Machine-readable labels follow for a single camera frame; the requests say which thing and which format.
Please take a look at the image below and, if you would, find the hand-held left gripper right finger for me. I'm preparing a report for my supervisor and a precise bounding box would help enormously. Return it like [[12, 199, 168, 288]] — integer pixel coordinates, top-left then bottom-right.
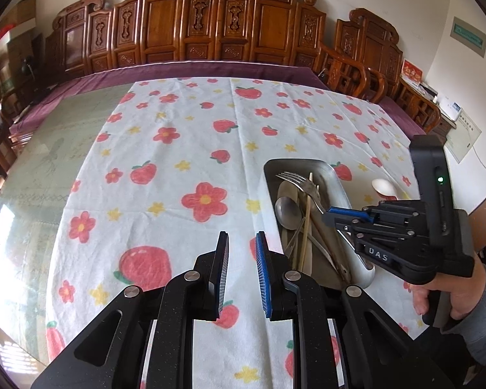
[[255, 231, 456, 389]]

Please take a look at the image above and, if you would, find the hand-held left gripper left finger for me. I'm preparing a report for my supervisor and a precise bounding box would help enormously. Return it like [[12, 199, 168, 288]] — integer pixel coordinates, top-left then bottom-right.
[[31, 231, 230, 389]]

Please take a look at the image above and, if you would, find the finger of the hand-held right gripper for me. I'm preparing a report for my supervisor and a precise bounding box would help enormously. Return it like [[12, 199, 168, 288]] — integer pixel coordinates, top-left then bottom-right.
[[334, 219, 418, 248], [327, 200, 422, 228]]

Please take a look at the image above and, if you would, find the white ceramic spoon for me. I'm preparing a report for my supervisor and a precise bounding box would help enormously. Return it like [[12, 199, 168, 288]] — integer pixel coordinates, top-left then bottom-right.
[[371, 178, 399, 202]]

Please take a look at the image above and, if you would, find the wooden chopstick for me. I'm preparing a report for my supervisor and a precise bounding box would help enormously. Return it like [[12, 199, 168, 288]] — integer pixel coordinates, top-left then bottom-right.
[[313, 186, 352, 283], [299, 172, 314, 271]]

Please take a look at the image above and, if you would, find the metal tray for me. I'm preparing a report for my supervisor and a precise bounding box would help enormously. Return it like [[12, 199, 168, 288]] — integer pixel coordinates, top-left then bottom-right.
[[263, 159, 376, 292]]

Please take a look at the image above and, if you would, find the metal spoon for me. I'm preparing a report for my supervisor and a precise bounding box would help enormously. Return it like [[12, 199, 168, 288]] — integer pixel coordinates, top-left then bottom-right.
[[274, 196, 304, 254]]

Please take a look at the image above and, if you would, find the metal fork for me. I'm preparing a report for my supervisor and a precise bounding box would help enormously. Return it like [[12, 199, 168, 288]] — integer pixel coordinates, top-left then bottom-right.
[[275, 171, 329, 215]]

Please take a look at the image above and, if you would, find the person's right forearm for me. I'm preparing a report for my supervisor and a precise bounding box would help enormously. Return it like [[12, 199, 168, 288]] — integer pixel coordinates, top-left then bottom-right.
[[449, 265, 486, 367]]

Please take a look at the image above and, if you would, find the person's right hand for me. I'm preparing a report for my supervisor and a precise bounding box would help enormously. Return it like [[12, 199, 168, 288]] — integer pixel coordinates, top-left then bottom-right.
[[412, 251, 486, 321]]

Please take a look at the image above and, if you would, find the wooden armchair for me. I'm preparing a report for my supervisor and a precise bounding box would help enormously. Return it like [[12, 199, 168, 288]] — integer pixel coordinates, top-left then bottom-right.
[[317, 44, 386, 103], [396, 80, 443, 131]]

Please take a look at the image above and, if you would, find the white desk device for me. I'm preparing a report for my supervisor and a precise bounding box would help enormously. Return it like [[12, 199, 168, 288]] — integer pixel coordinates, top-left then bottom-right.
[[436, 93, 465, 122]]

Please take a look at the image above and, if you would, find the floral white tablecloth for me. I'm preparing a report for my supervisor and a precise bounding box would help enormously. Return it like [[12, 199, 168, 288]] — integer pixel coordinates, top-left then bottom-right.
[[44, 77, 426, 389]]

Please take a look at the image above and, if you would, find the red desk calendar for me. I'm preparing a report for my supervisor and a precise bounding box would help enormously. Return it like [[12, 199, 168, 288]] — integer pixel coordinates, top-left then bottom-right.
[[401, 59, 424, 88]]

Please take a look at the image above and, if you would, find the carved wooden chair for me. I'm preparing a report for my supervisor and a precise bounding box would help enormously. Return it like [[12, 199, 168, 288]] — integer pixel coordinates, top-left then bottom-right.
[[112, 0, 224, 66], [333, 8, 404, 87], [219, 0, 330, 68], [50, 0, 115, 78]]

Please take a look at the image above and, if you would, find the white wall cable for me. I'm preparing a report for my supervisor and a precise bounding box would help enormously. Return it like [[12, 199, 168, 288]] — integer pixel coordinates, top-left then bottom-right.
[[471, 145, 486, 176]]

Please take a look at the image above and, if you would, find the wall electrical panel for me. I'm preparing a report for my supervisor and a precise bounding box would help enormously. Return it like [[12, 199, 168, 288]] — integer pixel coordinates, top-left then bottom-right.
[[449, 16, 486, 58]]

